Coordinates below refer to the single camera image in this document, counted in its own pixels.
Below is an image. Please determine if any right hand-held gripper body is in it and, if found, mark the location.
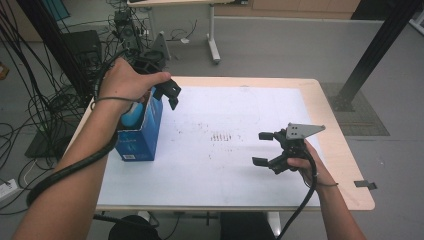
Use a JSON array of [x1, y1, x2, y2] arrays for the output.
[[269, 122, 326, 175]]

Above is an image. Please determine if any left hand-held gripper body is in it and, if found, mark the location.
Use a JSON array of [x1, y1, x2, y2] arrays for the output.
[[133, 31, 172, 75]]

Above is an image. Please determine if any blue bottle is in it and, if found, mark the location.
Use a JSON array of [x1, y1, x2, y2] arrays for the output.
[[120, 101, 148, 130]]

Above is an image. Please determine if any blue cardboard box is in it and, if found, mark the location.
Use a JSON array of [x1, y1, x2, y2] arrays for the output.
[[114, 87, 164, 162]]

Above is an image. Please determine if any person's right hand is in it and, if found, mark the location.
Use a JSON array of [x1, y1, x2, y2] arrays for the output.
[[288, 139, 329, 188]]

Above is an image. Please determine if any person's left hand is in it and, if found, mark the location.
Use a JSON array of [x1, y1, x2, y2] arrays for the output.
[[99, 58, 172, 113]]

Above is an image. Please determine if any computer tower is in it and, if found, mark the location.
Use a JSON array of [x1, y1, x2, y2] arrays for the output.
[[113, 9, 144, 56]]

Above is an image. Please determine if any white board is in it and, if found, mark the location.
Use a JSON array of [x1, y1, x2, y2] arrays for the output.
[[96, 84, 338, 208]]

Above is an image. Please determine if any wooden table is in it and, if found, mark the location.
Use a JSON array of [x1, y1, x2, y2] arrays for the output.
[[68, 75, 376, 213]]

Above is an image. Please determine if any white desk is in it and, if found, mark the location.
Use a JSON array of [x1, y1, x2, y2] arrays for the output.
[[127, 0, 249, 69]]

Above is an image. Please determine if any person's right leg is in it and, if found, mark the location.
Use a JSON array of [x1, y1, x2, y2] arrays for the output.
[[219, 212, 278, 240]]

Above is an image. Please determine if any person's leg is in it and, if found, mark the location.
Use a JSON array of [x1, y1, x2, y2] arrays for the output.
[[219, 212, 278, 240], [108, 214, 163, 240]]

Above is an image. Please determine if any black box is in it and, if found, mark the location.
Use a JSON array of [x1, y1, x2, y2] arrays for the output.
[[63, 29, 103, 68]]

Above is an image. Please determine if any black tape strip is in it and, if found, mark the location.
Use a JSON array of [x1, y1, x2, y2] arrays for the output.
[[353, 179, 378, 191]]

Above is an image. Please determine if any person's left leg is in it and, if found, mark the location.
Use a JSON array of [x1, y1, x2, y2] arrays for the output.
[[108, 214, 163, 240]]

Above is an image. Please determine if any white power strip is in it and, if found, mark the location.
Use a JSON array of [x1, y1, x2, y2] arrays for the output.
[[0, 178, 18, 201]]

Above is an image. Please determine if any grey wrist strap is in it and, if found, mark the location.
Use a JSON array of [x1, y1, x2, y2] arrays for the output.
[[90, 95, 134, 111], [303, 179, 339, 189]]

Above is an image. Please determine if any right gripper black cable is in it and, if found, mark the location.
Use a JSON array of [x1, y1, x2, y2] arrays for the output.
[[276, 151, 318, 240]]

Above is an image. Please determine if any black metal post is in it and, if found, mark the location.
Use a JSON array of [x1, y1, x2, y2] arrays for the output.
[[328, 0, 423, 113], [16, 0, 93, 98]]

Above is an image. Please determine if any bundle of black cables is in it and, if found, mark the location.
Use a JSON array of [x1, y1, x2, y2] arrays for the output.
[[0, 0, 88, 216]]

